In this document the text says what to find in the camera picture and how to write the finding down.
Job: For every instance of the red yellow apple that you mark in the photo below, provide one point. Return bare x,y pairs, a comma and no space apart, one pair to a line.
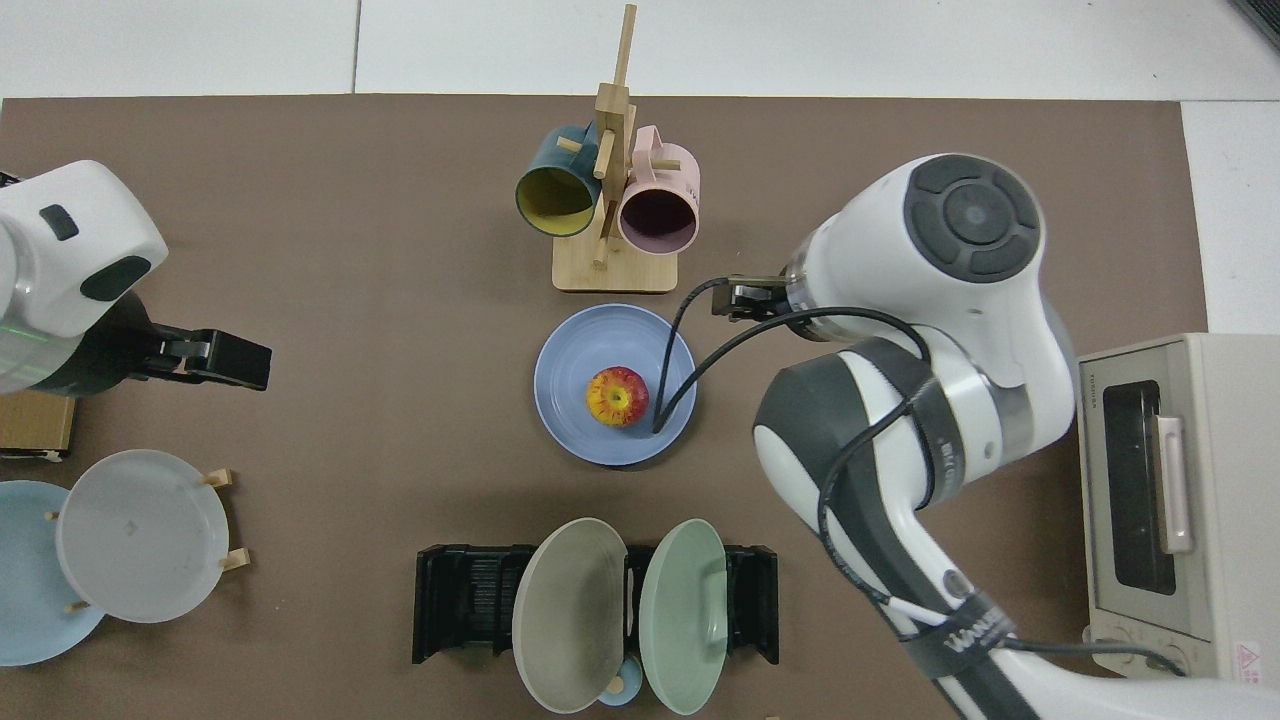
617,397

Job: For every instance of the grey plate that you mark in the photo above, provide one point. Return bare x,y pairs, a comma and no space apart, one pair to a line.
140,535

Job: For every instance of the wooden plate rack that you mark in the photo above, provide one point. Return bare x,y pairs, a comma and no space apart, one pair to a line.
235,559

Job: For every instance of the light blue plate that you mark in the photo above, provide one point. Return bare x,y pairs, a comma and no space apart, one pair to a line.
30,590

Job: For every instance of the green plate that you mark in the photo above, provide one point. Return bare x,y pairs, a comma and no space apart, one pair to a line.
680,620

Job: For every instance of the black dish rack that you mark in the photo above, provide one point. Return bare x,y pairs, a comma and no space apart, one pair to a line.
460,600

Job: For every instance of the beige plate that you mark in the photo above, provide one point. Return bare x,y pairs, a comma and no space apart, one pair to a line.
570,620

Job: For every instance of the wooden cup stand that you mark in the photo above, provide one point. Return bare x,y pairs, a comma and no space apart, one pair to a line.
612,270

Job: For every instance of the pink cup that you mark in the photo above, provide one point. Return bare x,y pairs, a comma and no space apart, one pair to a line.
670,170

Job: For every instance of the brown table cloth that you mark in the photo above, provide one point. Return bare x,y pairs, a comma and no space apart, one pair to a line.
400,380

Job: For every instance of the dark teal cup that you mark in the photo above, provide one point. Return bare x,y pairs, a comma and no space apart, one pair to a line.
555,160

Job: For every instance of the small blue round thing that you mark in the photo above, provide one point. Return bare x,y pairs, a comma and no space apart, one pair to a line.
628,690

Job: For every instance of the pale toaster oven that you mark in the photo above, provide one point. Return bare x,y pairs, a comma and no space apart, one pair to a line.
1225,480

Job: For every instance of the dark grey slatted object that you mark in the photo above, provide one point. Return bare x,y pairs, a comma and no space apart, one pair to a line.
1265,15

